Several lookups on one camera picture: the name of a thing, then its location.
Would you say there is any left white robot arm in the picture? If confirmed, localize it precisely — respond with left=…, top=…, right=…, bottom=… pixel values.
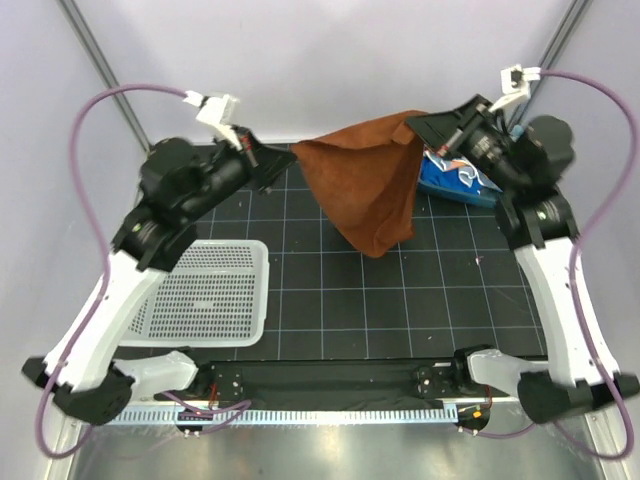
left=22, top=126, right=296, bottom=426

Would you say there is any white perforated plastic basket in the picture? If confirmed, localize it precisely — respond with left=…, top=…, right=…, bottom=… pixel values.
left=121, top=240, right=270, bottom=349

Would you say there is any brown towel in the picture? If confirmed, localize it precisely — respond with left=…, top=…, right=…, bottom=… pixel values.
left=291, top=110, right=424, bottom=258

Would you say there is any left aluminium frame post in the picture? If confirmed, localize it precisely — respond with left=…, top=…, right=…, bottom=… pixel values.
left=55, top=0, right=151, bottom=152

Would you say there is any aluminium frame post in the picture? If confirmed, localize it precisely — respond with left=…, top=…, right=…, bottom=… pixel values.
left=508, top=0, right=593, bottom=127
left=55, top=0, right=151, bottom=152

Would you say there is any right aluminium frame post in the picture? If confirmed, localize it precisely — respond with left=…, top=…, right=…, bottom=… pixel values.
left=508, top=0, right=593, bottom=127

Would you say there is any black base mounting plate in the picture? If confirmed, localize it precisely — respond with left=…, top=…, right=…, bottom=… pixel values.
left=201, top=358, right=488, bottom=411

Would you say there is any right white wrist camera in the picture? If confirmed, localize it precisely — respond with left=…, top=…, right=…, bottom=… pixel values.
left=489, top=64, right=541, bottom=113

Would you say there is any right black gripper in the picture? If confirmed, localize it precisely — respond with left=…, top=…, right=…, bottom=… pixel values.
left=406, top=95, right=527, bottom=195

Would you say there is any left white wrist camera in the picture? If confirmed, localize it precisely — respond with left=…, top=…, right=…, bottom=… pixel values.
left=183, top=90, right=240, bottom=149

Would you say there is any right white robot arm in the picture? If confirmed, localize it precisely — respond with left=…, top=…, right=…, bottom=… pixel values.
left=405, top=95, right=639, bottom=424

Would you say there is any blue plastic tub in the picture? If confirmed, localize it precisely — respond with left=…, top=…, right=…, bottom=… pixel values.
left=417, top=149, right=501, bottom=208

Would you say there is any bright blue cloth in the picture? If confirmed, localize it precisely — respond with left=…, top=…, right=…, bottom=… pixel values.
left=419, top=159, right=482, bottom=201

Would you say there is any slotted cable duct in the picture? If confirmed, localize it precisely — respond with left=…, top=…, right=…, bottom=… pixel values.
left=109, top=404, right=458, bottom=426

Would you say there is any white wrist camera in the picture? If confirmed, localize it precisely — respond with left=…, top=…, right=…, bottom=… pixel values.
left=183, top=90, right=240, bottom=149
left=489, top=64, right=541, bottom=113

